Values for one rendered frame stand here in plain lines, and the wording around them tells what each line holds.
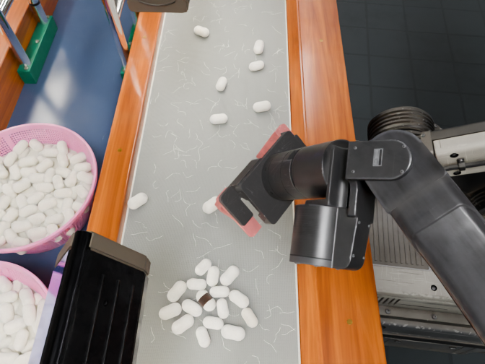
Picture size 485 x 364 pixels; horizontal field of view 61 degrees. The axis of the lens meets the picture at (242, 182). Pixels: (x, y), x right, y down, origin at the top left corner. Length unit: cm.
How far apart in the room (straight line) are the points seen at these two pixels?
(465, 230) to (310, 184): 14
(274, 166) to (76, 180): 47
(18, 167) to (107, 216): 23
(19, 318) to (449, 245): 62
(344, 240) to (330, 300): 29
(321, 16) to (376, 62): 111
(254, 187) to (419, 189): 19
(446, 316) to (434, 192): 83
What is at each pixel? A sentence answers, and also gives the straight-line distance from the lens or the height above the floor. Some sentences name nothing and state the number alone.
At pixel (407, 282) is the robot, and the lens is 104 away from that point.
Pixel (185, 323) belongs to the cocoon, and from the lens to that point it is 66.
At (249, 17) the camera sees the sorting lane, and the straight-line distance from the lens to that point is 109.
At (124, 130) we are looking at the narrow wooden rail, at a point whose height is 76.
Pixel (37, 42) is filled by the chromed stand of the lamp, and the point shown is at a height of 72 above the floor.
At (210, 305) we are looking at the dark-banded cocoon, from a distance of 67.
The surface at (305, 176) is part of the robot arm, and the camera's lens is 42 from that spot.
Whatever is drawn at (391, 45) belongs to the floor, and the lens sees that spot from 227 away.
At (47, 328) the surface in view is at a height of 110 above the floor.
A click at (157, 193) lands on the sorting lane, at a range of 78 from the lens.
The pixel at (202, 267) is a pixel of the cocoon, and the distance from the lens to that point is 69.
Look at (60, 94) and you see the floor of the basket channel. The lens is 108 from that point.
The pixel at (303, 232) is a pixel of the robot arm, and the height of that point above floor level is 104.
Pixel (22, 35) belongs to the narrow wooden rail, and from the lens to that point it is 116.
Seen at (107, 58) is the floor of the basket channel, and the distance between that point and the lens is 113.
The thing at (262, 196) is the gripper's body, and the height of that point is 98.
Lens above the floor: 140
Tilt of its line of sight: 59 degrees down
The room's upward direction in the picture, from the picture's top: straight up
